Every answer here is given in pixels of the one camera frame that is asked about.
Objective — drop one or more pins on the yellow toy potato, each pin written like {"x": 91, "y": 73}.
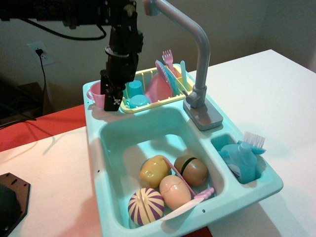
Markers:
{"x": 153, "y": 171}

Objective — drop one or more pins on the lying blue toy cup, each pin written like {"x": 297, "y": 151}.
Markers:
{"x": 137, "y": 101}

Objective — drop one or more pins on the light blue toy knife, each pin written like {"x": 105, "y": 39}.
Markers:
{"x": 183, "y": 72}

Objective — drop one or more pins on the white wall outlet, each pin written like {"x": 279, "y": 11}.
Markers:
{"x": 40, "y": 53}

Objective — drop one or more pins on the pink toy plate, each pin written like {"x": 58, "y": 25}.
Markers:
{"x": 158, "y": 89}

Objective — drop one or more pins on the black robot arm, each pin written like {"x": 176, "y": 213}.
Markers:
{"x": 125, "y": 43}

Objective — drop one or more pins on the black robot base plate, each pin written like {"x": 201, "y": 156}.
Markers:
{"x": 14, "y": 201}

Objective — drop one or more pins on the teal toy sink unit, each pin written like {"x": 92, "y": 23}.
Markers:
{"x": 120, "y": 143}

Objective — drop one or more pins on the blue dish brush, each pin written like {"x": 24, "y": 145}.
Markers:
{"x": 255, "y": 141}

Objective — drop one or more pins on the blue toy plate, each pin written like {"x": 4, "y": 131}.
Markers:
{"x": 167, "y": 76}

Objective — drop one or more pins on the purple striped toy onion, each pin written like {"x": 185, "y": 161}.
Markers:
{"x": 145, "y": 206}

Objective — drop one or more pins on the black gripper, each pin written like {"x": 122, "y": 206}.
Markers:
{"x": 120, "y": 69}

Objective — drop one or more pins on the yellow dish rack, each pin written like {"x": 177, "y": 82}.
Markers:
{"x": 145, "y": 76}

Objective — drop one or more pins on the blue soap bottle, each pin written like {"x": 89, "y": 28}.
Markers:
{"x": 240, "y": 160}

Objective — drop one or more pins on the brown toy kiwi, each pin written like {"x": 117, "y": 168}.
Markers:
{"x": 192, "y": 169}

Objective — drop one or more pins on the red cloth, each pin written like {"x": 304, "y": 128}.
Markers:
{"x": 43, "y": 127}

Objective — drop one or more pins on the cardboard box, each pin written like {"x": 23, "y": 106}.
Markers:
{"x": 35, "y": 101}

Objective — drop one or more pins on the cracked beige toy egg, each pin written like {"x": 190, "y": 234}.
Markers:
{"x": 174, "y": 191}

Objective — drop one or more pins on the pink toy fork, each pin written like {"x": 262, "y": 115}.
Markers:
{"x": 168, "y": 59}

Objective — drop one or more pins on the pink toy cup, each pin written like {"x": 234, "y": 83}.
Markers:
{"x": 94, "y": 94}

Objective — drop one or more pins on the grey toy faucet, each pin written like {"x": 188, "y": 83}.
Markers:
{"x": 200, "y": 110}

